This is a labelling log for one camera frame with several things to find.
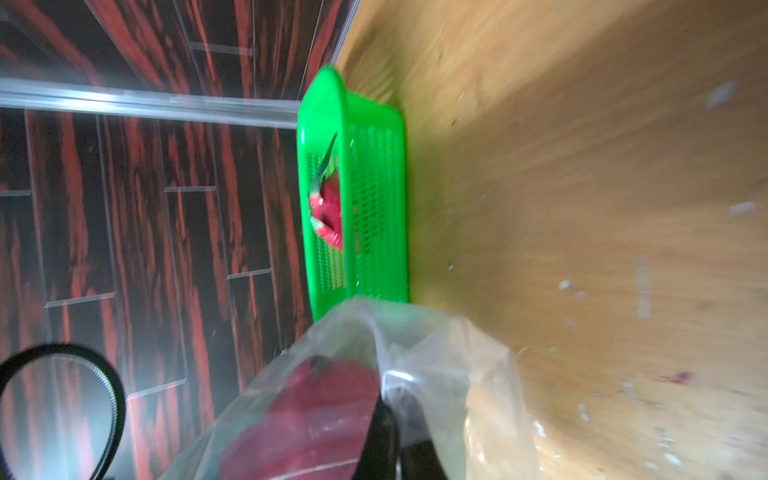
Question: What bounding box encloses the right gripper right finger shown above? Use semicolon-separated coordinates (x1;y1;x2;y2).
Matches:
400;440;447;480

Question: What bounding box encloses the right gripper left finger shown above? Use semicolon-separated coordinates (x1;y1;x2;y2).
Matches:
352;397;400;480

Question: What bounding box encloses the red dragon fruit toy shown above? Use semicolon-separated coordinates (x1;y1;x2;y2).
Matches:
308;134;344;250
216;355;380;479

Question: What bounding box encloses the clear zip-top bag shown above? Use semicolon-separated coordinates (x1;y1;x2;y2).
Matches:
165;298;539;479

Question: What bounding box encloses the green perforated plastic tray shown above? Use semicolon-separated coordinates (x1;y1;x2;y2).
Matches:
297;66;409;319

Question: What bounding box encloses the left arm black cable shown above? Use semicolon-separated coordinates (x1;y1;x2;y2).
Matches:
0;343;128;480

